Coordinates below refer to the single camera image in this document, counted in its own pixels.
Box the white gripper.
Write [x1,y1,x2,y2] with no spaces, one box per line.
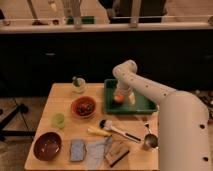
[115,81,136,105]

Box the orange apple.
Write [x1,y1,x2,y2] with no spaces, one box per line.
[114,95,125,103]

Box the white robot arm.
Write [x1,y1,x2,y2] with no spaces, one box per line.
[113,60,213,171]

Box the orange bowl with food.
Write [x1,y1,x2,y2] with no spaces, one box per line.
[71,96,96,119]

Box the purple bowl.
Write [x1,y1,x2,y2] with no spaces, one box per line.
[33,132,62,161]

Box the green plastic tray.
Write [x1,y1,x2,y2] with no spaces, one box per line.
[103,79,158,115]

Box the metal spoon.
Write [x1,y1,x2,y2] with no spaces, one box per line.
[144,122,151,134]

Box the metal cup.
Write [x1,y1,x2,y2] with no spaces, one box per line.
[143,134,158,150]

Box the glass with green plant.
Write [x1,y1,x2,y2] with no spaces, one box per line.
[72,76,86,93]

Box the wooden block with black edge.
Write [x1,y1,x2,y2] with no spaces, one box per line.
[105,141,130,167]

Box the grey cloth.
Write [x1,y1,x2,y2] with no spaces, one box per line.
[86,137,113,170]

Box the blue sponge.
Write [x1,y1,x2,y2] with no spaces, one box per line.
[70,139,86,162]

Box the small green cup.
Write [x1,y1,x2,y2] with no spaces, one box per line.
[51,113,65,129]

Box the green box on counter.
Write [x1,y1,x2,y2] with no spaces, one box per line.
[66,16,95,25]

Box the black chair base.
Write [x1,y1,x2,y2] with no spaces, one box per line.
[0,100,35,141]

